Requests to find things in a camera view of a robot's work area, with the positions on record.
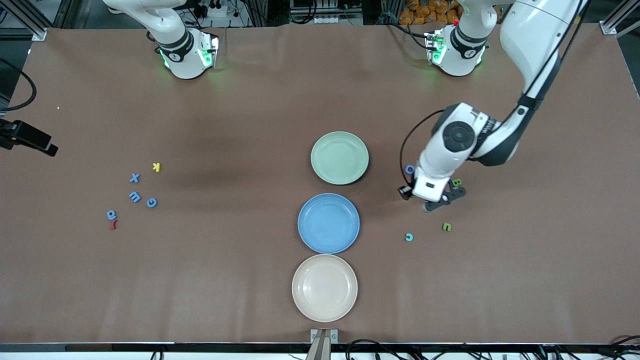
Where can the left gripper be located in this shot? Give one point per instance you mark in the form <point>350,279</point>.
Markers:
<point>406,191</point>

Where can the blue letter X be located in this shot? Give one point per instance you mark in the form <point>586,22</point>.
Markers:
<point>134,178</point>

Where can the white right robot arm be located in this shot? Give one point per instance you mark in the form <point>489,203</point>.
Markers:
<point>180,60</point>

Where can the blue letter O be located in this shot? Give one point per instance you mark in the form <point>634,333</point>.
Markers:
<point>409,166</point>

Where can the pale green plate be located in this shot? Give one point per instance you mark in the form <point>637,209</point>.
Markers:
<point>340,165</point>

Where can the blue plate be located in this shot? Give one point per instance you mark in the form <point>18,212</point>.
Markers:
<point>328,225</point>

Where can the blue letter Q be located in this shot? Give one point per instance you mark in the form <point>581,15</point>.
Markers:
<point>109,214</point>

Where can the blue letter E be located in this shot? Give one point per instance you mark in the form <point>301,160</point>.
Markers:
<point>134,198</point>

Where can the beige plate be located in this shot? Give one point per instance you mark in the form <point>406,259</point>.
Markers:
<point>325,287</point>

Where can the blue letter G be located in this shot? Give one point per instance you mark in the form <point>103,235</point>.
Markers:
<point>149,204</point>

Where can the brown table cover sheet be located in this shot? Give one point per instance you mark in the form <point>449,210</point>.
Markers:
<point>250,125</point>

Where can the bag of orange fruits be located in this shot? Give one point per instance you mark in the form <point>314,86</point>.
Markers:
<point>430,10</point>

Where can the long white power strip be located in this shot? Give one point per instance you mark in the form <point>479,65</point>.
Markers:
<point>340,20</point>

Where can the white power strip with plugs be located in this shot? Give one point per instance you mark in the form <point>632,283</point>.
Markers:
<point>215,10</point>

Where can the silver aluminium frame bar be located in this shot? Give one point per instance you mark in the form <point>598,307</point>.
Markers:
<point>35,32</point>
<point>620,20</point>

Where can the metal table bracket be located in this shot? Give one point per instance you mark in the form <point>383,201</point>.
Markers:
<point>324,345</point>

